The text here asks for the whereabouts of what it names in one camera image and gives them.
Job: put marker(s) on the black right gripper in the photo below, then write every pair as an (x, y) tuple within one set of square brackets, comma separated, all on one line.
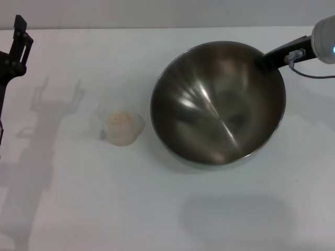
[(290, 49)]

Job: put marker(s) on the stainless steel mixing bowl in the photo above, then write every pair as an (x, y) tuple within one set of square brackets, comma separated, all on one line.
[(217, 109)]

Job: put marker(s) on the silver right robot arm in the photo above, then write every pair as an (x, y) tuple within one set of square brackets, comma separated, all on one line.
[(324, 39)]

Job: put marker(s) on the rice grains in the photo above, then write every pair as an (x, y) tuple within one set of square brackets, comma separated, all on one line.
[(119, 123)]

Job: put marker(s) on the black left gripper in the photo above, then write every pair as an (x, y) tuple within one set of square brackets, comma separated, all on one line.
[(9, 70)]

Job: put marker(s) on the clear plastic measuring cup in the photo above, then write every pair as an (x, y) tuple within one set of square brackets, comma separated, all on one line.
[(103, 115)]

